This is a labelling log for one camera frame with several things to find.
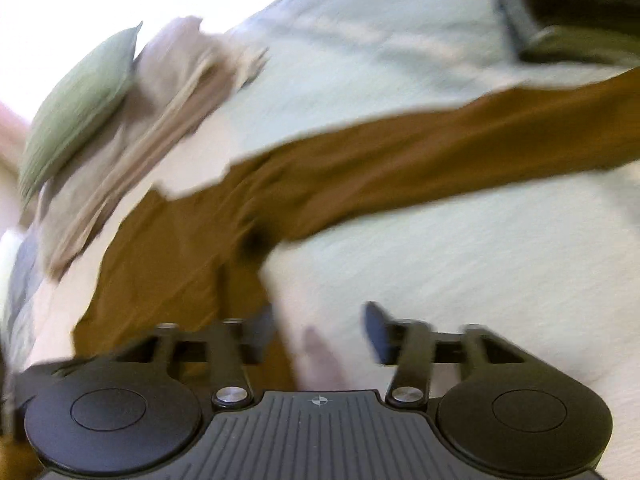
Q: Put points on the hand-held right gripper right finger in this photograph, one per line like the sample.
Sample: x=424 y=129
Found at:
x=377 y=332

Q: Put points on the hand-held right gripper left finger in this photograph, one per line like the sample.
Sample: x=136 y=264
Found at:
x=260 y=332

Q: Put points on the brown coat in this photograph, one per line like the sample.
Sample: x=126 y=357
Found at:
x=400 y=160

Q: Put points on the stack of folded clothes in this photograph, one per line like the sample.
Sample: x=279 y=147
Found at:
x=565 y=5

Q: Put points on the pale pink quilted bedspread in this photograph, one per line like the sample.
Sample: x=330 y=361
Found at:
x=450 y=270

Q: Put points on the blue-grey cloth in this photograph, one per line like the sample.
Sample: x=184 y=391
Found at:
x=22 y=290

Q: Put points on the folded beige blanket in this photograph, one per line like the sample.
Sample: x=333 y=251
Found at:
x=165 y=110

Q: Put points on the light blue bed sheet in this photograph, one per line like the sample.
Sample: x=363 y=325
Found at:
x=375 y=60

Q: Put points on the green pillow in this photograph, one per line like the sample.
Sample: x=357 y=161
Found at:
x=80 y=105

